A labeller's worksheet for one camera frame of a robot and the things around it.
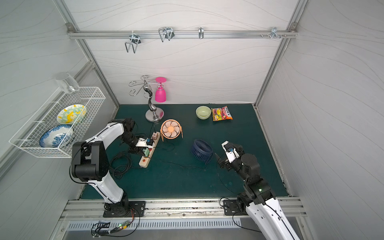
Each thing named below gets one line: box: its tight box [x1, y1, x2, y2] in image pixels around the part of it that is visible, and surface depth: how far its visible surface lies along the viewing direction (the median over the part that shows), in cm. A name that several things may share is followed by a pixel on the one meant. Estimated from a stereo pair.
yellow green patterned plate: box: [56, 104, 87, 125], surface depth 71 cm
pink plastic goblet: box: [154, 76, 167, 103], surface depth 107 cm
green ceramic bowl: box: [195, 105, 212, 120], surface depth 113 cm
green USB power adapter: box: [142, 147, 150, 157], surface depth 87 cm
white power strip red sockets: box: [139, 132, 161, 168], surface depth 90 cm
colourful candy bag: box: [211, 105, 233, 122], surface depth 113 cm
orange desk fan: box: [160, 119, 184, 142], surface depth 98 cm
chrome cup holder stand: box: [128, 75, 165, 122], surface depth 100 cm
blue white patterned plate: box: [39, 124, 74, 148], surface depth 63 cm
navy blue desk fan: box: [190, 139, 214, 165], surface depth 86 cm
